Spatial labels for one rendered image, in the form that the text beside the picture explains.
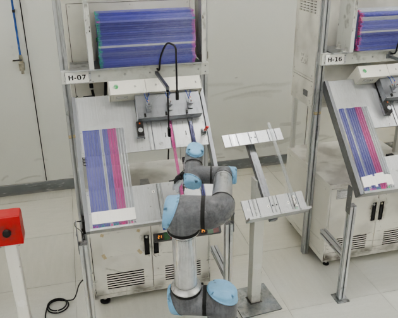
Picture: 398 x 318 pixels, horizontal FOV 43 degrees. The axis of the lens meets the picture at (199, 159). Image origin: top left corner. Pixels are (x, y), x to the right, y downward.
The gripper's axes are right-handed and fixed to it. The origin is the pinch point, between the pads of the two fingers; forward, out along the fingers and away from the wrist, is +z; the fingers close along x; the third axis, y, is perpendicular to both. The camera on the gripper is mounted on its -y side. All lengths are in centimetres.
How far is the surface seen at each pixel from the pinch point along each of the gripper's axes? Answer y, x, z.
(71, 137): -51, -51, 21
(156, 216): 5.3, -14.1, 16.4
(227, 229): 13.4, 22.1, 26.1
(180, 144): -29.4, 3.9, 7.1
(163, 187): -8.5, -8.4, 12.7
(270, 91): -157, 122, 122
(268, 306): 42, 50, 79
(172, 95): -53, 3, -5
